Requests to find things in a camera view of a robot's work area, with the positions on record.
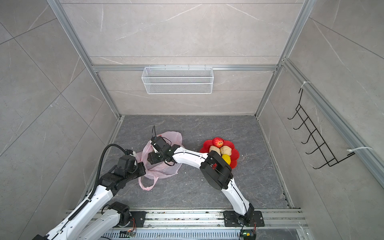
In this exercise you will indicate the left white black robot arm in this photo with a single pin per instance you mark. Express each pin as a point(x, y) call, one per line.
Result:
point(117, 214)

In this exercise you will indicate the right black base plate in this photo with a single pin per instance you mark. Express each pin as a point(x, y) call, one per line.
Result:
point(253, 219)

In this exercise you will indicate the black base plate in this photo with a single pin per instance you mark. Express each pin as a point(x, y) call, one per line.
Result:
point(136, 219)
point(253, 219)

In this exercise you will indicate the aluminium mounting rail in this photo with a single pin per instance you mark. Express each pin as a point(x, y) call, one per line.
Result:
point(213, 219)

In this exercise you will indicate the beige fake fruit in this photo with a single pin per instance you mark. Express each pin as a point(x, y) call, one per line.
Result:
point(226, 150)

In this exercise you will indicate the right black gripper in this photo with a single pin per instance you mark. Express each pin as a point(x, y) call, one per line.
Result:
point(152, 159)

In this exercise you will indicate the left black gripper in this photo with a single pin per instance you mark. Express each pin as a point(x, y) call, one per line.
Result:
point(141, 166)

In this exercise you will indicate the red fake apple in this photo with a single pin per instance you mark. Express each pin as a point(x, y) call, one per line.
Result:
point(217, 142)

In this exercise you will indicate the black wire hook rack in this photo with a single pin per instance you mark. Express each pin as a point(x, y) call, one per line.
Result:
point(315, 136)

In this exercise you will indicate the pink plastic bag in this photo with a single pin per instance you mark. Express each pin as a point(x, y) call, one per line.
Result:
point(160, 170)

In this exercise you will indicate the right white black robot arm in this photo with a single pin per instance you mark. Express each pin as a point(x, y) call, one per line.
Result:
point(216, 171)

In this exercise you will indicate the beige fake potato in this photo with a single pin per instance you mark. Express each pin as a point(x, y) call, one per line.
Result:
point(214, 149)

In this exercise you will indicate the white wire mesh basket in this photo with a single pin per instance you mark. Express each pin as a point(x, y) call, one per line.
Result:
point(178, 80)

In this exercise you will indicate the red flower-shaped plastic bowl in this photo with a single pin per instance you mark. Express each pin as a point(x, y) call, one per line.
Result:
point(235, 154)

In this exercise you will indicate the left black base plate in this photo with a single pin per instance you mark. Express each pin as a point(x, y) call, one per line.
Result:
point(136, 219)

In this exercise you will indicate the yellow fake lemon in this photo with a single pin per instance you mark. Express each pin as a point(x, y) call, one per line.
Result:
point(227, 159)

